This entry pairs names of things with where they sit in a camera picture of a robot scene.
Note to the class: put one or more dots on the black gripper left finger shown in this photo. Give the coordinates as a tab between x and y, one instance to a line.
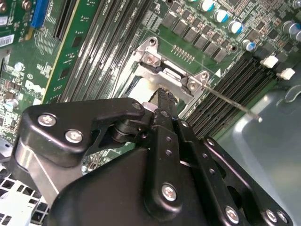
94	113

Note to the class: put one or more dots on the metal socket cover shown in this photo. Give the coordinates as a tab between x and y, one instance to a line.
162	80

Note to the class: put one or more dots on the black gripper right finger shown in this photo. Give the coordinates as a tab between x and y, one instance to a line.
218	188

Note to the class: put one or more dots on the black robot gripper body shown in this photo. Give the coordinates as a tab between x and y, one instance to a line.
105	200

